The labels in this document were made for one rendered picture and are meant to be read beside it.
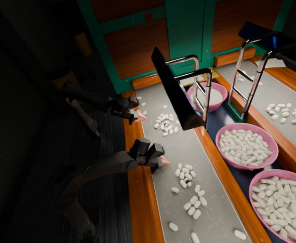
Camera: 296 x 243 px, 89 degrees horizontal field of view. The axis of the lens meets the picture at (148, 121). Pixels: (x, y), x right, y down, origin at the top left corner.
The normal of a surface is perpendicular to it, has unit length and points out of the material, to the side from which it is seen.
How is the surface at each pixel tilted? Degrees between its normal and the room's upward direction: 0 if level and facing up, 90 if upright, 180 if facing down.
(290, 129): 0
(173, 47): 90
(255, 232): 0
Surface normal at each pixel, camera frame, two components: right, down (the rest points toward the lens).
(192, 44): 0.17, 0.70
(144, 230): -0.20, -0.67
